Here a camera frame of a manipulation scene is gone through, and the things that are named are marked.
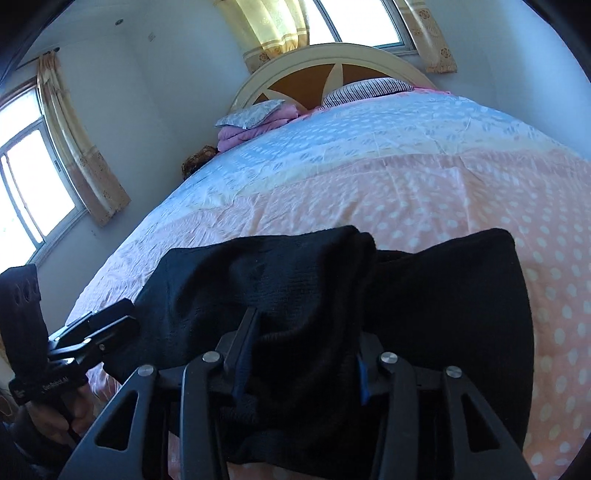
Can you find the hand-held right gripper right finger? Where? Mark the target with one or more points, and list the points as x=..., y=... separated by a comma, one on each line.
x=363, y=374

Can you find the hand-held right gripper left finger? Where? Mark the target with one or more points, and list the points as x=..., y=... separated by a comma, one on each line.
x=242, y=344

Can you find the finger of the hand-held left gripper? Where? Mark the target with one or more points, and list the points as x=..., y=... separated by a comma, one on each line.
x=99, y=344
x=111, y=314

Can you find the black pants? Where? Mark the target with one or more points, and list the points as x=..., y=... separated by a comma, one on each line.
x=300, y=295

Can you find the person's left forearm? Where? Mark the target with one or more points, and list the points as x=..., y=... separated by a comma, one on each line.
x=27, y=447

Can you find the person's left hand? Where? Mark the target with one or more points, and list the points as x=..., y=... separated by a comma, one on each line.
x=81, y=410

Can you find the long beige curtain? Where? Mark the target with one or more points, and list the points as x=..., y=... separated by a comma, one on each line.
x=85, y=152

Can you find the polka dot bed sheet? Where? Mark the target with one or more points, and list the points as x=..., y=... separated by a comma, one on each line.
x=415, y=175

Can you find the folded pink blanket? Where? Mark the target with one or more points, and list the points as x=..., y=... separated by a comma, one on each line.
x=258, y=131

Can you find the grey floral pillow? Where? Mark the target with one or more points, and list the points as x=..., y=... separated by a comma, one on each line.
x=251, y=115

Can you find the cream and brown headboard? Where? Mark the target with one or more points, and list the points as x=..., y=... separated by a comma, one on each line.
x=300, y=76

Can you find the striped pillow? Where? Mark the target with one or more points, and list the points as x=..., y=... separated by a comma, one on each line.
x=364, y=88

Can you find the wide yellow curtain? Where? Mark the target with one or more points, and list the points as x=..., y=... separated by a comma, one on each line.
x=270, y=32

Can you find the window behind headboard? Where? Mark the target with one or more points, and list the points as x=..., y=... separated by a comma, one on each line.
x=360, y=21

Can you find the narrow yellow curtain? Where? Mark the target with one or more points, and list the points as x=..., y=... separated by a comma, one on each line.
x=429, y=37

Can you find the side wall window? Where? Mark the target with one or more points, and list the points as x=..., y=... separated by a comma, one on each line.
x=32, y=184

